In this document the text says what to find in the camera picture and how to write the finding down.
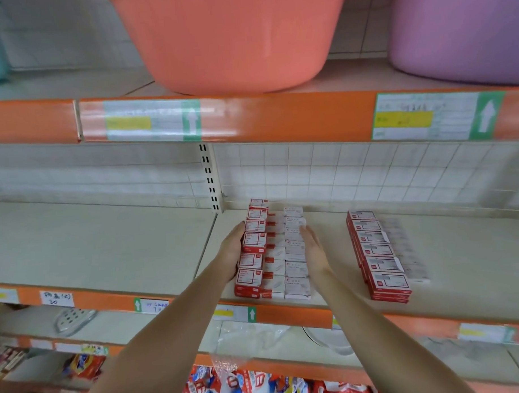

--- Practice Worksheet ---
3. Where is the person's left hand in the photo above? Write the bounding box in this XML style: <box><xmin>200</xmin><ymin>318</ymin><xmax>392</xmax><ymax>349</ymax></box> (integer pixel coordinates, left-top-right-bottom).
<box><xmin>213</xmin><ymin>222</ymin><xmax>249</xmax><ymax>283</ymax></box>

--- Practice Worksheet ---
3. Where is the person's left forearm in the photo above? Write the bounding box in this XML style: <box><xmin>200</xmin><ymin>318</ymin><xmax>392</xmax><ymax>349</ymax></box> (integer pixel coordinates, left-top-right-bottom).
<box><xmin>75</xmin><ymin>267</ymin><xmax>244</xmax><ymax>393</ymax></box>

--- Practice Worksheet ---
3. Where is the clear plastic bag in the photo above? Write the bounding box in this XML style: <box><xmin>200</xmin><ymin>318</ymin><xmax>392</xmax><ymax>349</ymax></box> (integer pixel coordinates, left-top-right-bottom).
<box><xmin>200</xmin><ymin>316</ymin><xmax>293</xmax><ymax>360</ymax></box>

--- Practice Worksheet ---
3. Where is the large label with green arrow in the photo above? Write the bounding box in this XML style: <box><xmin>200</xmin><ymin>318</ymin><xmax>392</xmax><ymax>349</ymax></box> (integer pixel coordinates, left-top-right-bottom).
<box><xmin>103</xmin><ymin>98</ymin><xmax>205</xmax><ymax>147</ymax></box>
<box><xmin>370</xmin><ymin>89</ymin><xmax>509</xmax><ymax>146</ymax></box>

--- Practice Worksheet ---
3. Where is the purple plastic basin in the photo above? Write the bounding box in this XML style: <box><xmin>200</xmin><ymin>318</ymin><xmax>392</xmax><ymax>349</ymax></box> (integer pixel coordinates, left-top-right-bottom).
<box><xmin>386</xmin><ymin>0</ymin><xmax>519</xmax><ymax>91</ymax></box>

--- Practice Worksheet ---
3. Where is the white handwritten label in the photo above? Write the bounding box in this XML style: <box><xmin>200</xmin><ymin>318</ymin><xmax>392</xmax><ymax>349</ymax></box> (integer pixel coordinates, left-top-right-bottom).
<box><xmin>39</xmin><ymin>289</ymin><xmax>76</xmax><ymax>309</ymax></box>

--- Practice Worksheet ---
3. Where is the person's right forearm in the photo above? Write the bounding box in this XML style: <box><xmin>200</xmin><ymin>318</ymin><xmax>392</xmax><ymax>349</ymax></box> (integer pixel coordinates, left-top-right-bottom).
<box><xmin>311</xmin><ymin>263</ymin><xmax>475</xmax><ymax>393</ymax></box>

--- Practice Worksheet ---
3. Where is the person's right hand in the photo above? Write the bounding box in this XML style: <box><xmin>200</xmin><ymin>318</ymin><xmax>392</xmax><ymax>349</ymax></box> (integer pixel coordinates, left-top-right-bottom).
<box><xmin>299</xmin><ymin>224</ymin><xmax>334</xmax><ymax>280</ymax></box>

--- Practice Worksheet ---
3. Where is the orange plastic basin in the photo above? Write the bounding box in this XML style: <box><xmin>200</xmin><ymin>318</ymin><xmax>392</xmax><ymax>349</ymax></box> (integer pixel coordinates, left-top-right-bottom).
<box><xmin>107</xmin><ymin>0</ymin><xmax>355</xmax><ymax>100</ymax></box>

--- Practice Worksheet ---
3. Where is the pile of small colourful packets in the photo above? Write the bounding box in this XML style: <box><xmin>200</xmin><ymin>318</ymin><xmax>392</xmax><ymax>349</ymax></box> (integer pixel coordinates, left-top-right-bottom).
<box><xmin>61</xmin><ymin>335</ymin><xmax>374</xmax><ymax>393</ymax></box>

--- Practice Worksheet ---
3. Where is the white shelf with orange edges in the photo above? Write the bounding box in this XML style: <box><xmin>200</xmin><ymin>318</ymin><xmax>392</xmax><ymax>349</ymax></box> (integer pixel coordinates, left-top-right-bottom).
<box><xmin>0</xmin><ymin>53</ymin><xmax>519</xmax><ymax>393</ymax></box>

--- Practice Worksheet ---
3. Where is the white perforated shelf upright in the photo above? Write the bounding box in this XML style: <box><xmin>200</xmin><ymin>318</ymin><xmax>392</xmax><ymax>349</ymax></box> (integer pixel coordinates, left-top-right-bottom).
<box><xmin>198</xmin><ymin>143</ymin><xmax>226</xmax><ymax>215</ymax></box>

